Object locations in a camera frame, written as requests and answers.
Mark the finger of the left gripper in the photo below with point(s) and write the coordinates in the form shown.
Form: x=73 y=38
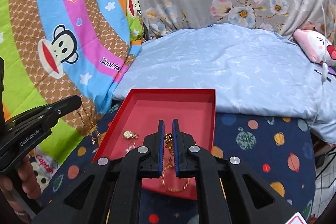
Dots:
x=52 y=111

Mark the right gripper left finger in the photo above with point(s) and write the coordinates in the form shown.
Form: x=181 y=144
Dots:
x=109 y=191

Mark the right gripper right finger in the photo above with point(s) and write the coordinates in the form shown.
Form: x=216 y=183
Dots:
x=228 y=191

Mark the gold twisted bangle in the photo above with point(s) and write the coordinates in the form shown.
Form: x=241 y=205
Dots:
x=171 y=182

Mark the red jewelry tray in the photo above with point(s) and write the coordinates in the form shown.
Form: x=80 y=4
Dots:
x=142 y=109

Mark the navy planet print bedsheet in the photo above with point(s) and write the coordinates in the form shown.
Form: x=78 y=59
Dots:
x=278 y=149

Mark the colourful monkey cartoon quilt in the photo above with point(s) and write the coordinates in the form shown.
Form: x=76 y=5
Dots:
x=54 y=49

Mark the light blue pillow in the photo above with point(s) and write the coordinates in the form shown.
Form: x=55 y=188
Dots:
x=252 y=71

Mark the pink white plush toy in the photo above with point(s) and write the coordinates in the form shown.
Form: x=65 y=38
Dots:
x=316 y=46

